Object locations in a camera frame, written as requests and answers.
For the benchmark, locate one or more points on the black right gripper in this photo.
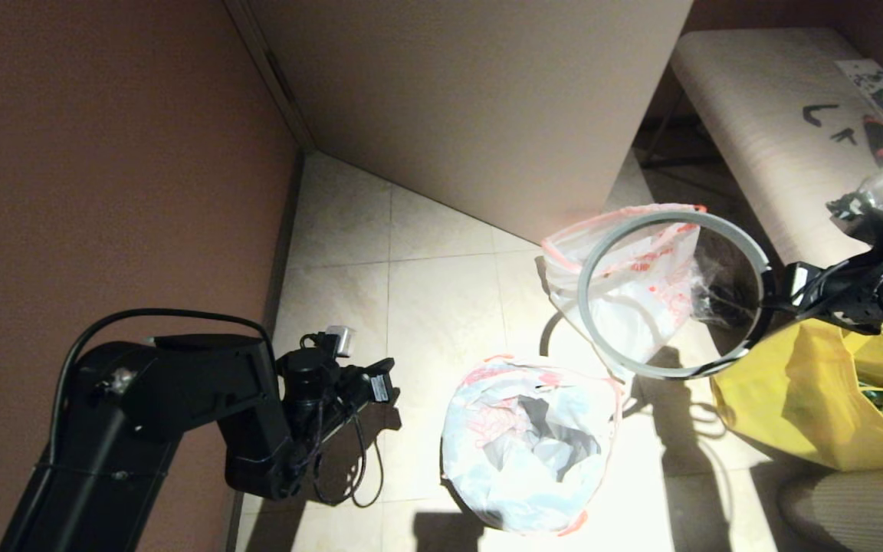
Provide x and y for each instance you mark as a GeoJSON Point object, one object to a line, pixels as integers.
{"type": "Point", "coordinates": [840, 295]}

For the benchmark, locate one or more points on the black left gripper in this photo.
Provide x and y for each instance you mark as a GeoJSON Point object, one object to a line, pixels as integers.
{"type": "Point", "coordinates": [353, 391]}

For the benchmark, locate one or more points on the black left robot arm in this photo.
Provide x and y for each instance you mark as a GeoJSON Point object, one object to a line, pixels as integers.
{"type": "Point", "coordinates": [158, 414]}

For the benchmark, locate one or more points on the clear bag with black contents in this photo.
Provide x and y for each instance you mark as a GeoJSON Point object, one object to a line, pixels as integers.
{"type": "Point", "coordinates": [725, 295]}

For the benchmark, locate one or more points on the yellow fabric tote bag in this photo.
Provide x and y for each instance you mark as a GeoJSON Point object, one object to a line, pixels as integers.
{"type": "Point", "coordinates": [794, 399]}

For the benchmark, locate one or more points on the black cylindrical wrist motor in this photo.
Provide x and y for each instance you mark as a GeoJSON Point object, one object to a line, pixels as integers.
{"type": "Point", "coordinates": [311, 376]}

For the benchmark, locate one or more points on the light wood grain table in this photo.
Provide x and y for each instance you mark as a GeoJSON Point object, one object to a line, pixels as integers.
{"type": "Point", "coordinates": [763, 153]}

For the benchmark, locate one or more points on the small black allen key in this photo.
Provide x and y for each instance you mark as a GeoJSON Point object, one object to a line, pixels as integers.
{"type": "Point", "coordinates": [844, 137]}

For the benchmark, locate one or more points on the large black allen key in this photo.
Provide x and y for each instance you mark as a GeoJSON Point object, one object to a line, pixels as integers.
{"type": "Point", "coordinates": [815, 117]}

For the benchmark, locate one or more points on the red black screwdriver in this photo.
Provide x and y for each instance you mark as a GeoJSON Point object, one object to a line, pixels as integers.
{"type": "Point", "coordinates": [878, 142]}

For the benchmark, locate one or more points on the printed paper leaflet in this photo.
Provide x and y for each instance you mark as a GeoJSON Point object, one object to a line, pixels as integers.
{"type": "Point", "coordinates": [874, 79]}

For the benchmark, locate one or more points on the beige door panel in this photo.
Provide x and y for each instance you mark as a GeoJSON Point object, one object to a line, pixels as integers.
{"type": "Point", "coordinates": [472, 115]}

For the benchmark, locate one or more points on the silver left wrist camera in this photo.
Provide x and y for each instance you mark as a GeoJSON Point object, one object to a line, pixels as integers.
{"type": "Point", "coordinates": [334, 340]}

